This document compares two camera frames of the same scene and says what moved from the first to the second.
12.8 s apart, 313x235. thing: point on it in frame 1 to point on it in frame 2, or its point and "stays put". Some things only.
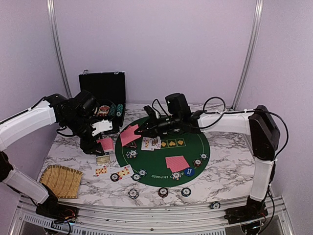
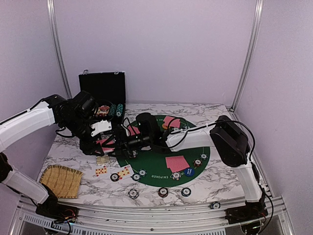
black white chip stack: x=133 y=194 stays put
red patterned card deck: x=107 y=144 stays put
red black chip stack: x=163 y=192 stays put
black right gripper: x=153 y=129 to x=122 y=138
